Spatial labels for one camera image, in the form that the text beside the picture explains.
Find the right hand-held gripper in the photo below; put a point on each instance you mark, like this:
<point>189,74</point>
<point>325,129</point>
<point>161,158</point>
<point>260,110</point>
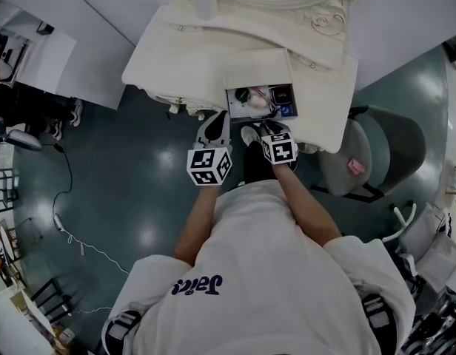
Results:
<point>281,150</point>

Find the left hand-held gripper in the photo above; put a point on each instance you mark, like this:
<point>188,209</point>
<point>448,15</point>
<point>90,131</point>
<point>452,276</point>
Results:
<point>206,165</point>

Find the small cream drawer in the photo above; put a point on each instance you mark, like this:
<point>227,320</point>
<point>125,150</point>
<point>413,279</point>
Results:
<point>257,69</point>

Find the white ornate dressing table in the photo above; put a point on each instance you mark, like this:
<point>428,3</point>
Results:
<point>176,61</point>

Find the person's left forearm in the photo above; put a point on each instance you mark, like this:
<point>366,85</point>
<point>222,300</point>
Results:
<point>198,228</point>

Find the person's right forearm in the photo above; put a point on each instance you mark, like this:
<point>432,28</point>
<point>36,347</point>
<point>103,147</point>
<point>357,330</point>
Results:
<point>305,205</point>

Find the blue small item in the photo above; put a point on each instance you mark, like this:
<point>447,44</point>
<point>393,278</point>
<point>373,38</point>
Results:
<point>286,111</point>

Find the person's white left shoe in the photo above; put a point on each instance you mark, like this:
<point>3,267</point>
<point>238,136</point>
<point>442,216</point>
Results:
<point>249,134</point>

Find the white pink pouch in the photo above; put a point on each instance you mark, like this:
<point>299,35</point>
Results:
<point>260,100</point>

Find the black square case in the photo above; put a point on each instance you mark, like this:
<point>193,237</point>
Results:
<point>281,95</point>

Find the person's black trouser leg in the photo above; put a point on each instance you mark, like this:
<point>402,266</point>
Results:
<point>255,165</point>

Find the green round case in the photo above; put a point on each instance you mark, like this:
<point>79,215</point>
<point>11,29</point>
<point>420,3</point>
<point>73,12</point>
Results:
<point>241,96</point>

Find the pink small packet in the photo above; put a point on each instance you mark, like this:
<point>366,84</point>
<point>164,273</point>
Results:
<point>355,166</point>

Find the grey upholstered chair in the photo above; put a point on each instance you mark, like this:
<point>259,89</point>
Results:
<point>391,150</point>

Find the oval cream framed mirror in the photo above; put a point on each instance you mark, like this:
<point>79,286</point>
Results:
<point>331,9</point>

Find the person's white shirt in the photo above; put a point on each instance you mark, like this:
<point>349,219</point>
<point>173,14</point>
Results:
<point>265,272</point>

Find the white power strip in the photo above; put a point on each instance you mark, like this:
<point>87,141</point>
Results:
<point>57,222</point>

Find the white rounded stool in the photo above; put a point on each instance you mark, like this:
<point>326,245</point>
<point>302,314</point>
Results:
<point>24,140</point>

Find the white shelf unit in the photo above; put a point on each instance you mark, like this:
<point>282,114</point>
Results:
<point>39,57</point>

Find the white mesh office chair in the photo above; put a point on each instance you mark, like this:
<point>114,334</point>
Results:
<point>431,242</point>

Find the grey glass cabinet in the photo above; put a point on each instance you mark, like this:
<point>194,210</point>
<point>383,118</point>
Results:
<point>455,50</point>

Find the small black box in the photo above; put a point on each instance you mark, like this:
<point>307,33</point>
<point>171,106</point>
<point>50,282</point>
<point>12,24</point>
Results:
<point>45,28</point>

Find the black metal frame rack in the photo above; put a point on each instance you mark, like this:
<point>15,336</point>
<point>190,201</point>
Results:
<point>4,191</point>

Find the black metal frame stool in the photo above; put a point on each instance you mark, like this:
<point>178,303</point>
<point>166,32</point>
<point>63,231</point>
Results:
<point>52,301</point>

